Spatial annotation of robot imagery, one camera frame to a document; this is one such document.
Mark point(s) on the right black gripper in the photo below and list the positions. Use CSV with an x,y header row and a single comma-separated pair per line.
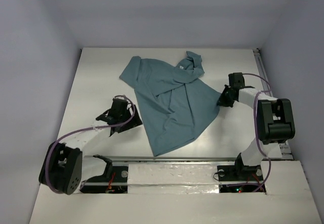
x,y
221,102

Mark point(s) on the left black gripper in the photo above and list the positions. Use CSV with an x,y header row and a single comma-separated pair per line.
x,y
126,121

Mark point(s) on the teal t-shirt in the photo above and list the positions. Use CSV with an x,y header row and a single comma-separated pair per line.
x,y
176,106

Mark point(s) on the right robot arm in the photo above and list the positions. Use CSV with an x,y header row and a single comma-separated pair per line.
x,y
273,123

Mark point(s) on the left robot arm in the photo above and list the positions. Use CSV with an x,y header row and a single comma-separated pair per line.
x,y
69,167

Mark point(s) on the white foil-taped centre block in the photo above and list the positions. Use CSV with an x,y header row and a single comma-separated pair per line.
x,y
160,178

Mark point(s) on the aluminium front rail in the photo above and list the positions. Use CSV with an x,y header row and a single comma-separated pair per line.
x,y
125,158

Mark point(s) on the aluminium rail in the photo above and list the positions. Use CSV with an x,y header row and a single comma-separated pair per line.
x,y
125,158
286,153

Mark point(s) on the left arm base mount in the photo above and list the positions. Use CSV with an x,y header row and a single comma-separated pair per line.
x,y
116,182

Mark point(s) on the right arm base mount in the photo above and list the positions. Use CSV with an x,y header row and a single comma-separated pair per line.
x,y
247,181

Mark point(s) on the aluminium right side rail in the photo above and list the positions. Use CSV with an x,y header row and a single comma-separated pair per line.
x,y
286,153

